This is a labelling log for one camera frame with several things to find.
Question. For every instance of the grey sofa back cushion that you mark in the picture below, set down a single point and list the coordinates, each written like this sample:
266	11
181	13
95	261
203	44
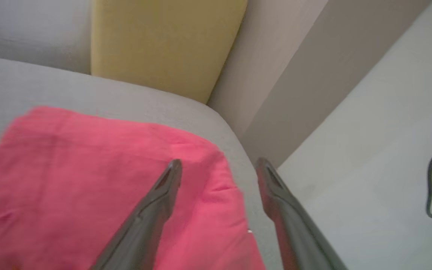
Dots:
24	33

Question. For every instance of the grey fabric sofa seat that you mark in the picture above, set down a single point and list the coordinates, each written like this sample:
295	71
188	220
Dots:
88	93

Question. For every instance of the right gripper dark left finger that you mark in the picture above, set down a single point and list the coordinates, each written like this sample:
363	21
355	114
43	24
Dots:
144	232

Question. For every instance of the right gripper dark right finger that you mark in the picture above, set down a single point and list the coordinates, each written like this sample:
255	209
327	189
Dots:
294	232

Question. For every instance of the red shorts white stripes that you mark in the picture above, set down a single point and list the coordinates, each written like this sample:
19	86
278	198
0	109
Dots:
69	180

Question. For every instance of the yellow sofa cushion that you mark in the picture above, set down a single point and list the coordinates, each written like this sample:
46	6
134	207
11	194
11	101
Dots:
163	45

